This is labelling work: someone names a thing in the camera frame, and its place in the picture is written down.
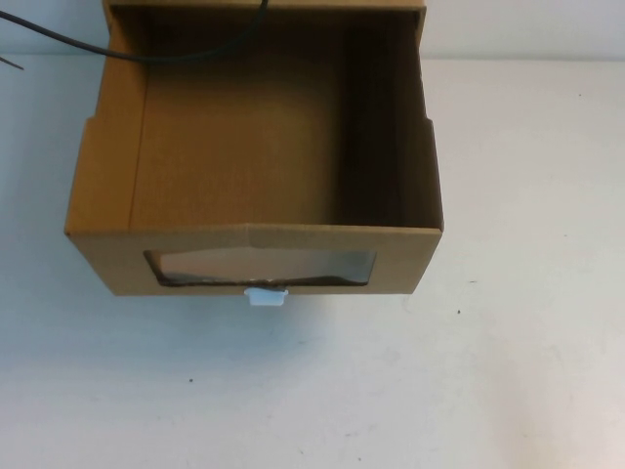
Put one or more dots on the cardboard shoe box shell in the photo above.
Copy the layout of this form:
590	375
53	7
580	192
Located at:
423	7

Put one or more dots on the cardboard drawer with window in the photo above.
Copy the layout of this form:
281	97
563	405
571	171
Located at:
205	156

